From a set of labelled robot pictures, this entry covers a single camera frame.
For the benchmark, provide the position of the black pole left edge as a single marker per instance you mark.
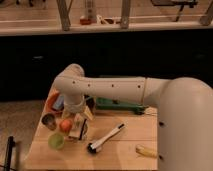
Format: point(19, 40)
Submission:
point(8, 155)

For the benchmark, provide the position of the orange ball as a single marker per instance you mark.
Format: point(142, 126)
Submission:
point(65, 125)

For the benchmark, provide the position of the blue eraser block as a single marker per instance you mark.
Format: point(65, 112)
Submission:
point(59, 103)

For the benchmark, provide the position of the black white brush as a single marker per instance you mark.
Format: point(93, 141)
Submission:
point(94, 147)

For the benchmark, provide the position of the green paper cup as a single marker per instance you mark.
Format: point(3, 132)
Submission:
point(56, 141)

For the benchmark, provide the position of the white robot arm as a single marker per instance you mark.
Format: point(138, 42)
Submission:
point(184, 106)

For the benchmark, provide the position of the orange bowl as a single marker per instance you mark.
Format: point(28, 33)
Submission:
point(49, 102)

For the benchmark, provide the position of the yellow banana piece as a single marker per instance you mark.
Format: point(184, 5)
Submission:
point(145, 151)

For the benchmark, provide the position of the metal cup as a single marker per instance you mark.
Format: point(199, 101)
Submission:
point(49, 121)

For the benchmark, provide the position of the red object on shelf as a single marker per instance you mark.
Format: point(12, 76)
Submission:
point(85, 21)

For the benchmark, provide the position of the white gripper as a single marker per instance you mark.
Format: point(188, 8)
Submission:
point(79, 120)

